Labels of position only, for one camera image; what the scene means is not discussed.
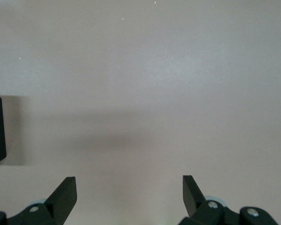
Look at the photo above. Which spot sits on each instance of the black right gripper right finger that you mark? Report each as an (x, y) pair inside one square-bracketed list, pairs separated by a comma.
[(208, 213)]

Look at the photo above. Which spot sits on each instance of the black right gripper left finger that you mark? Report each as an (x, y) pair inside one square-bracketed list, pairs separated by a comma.
[(53, 208)]

